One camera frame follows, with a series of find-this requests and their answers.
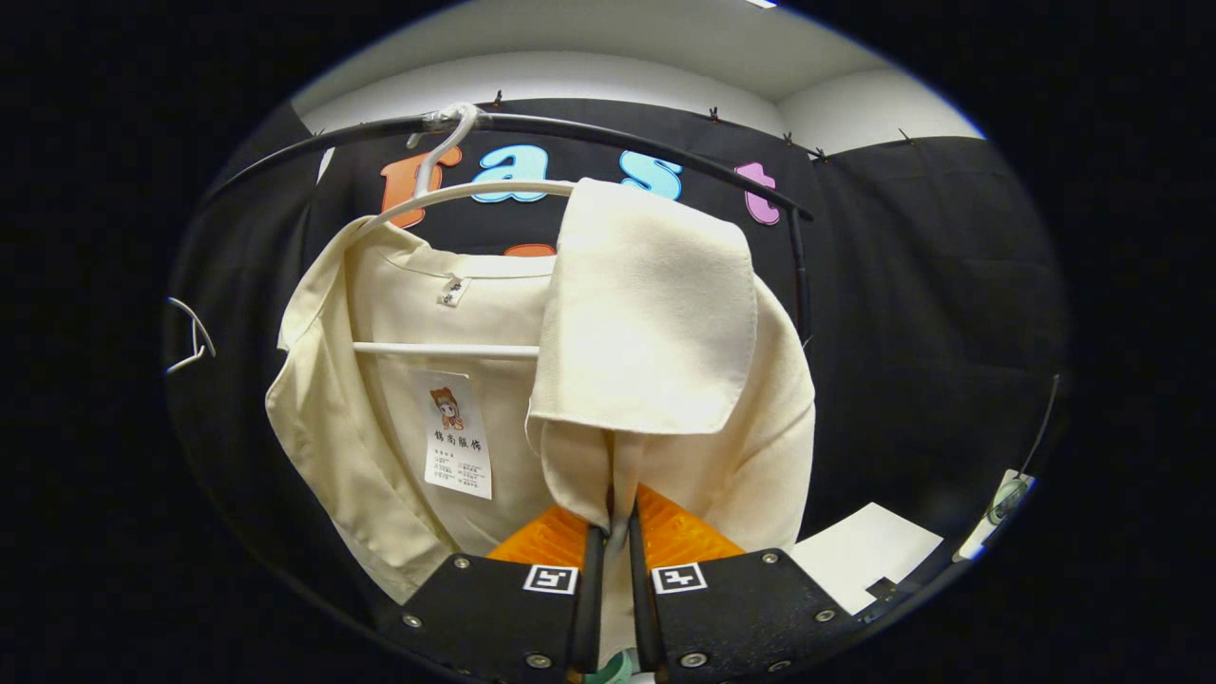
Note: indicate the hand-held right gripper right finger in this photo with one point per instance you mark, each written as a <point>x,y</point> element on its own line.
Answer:
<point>644,608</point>

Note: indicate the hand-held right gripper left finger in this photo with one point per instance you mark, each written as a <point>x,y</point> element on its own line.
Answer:
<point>589,608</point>

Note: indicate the cream collared shirt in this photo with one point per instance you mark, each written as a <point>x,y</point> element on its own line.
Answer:
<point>646,313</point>

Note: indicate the black clothes rack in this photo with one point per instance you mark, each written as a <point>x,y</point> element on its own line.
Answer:
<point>801,275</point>

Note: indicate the white paper sheet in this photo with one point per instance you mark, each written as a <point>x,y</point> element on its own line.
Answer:
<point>855,556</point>

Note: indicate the black backdrop cloth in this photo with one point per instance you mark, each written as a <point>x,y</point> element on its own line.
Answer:
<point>931,313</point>

